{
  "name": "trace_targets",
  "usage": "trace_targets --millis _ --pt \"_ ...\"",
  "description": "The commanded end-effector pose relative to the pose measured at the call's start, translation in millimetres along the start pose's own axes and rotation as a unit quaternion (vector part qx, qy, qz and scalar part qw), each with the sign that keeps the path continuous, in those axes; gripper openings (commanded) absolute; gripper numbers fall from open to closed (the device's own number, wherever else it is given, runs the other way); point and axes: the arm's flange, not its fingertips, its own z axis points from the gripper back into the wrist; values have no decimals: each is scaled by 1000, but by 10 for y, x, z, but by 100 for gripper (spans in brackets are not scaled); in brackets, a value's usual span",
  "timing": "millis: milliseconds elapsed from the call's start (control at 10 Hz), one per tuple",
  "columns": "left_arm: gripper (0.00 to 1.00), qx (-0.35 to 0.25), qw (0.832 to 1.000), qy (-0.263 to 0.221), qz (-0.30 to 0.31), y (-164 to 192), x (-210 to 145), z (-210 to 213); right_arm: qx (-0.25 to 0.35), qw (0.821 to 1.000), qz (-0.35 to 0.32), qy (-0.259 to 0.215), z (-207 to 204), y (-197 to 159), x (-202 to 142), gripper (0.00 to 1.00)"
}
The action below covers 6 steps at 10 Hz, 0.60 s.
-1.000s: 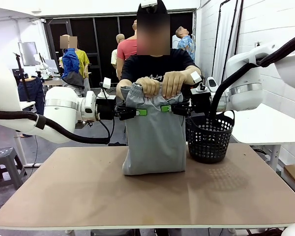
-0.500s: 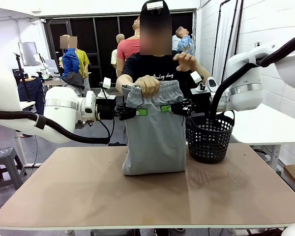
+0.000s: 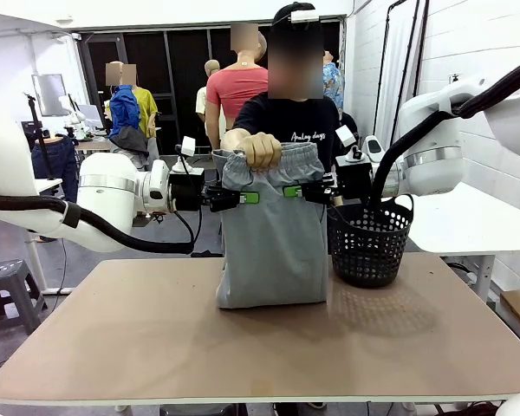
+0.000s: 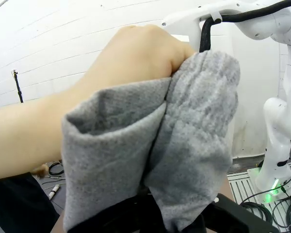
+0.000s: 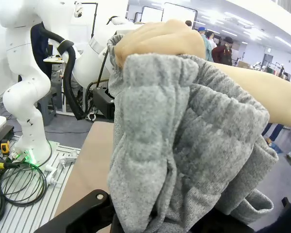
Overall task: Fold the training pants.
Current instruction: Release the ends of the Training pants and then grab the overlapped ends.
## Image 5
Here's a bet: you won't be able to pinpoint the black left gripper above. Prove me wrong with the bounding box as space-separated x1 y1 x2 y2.
93 86 116 120

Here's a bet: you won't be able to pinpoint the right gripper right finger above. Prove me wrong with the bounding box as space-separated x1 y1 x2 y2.
190 213 256 233

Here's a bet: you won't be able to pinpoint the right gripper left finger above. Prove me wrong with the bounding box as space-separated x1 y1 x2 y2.
33 188 127 233

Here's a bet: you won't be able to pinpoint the grey training pants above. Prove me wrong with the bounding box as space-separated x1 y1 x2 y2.
106 33 279 233

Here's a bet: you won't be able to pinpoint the person's right forearm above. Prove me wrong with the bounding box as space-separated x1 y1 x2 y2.
205 60 291 129

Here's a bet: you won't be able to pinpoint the person's right hand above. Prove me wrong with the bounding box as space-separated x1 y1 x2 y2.
113 18 207 69

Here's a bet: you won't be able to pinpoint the grey plastic stool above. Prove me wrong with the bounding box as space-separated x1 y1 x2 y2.
37 89 57 126

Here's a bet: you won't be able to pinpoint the yellow tape measure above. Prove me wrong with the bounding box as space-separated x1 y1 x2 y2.
0 140 10 155

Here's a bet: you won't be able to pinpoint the flat black box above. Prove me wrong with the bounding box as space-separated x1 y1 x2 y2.
0 125 15 146

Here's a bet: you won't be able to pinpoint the black framed white board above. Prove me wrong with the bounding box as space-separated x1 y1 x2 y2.
161 1 198 32

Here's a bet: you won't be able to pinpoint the person with blue cap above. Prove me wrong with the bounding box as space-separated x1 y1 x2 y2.
197 26 214 63

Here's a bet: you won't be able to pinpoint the person with black hat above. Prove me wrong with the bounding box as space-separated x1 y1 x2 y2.
212 36 234 66

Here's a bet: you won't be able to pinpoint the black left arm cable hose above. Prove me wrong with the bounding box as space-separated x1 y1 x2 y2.
47 29 88 121

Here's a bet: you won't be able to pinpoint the white clamp bracket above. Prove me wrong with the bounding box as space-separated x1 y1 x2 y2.
59 150 79 168
45 165 62 186

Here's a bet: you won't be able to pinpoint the slotted aluminium base plate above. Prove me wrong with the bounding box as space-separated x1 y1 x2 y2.
0 134 81 233

